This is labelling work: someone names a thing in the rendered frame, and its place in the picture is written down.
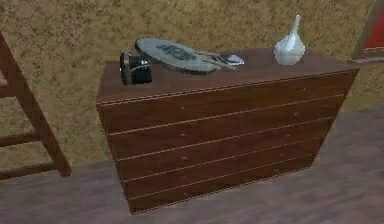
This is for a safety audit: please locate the brown wooden chest of drawers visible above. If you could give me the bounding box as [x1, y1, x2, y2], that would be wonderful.
[95, 48, 360, 215]

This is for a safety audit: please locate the small silver blue object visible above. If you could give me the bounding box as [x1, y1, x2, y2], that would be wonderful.
[220, 53, 245, 67]

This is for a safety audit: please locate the white glass vase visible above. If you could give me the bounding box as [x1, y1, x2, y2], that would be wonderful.
[273, 14, 306, 66]

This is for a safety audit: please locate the brown wooden ladder shelf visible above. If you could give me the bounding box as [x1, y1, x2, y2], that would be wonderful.
[0, 31, 73, 181]

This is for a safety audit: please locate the red framed picture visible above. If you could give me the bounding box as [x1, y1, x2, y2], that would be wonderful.
[351, 0, 384, 64]

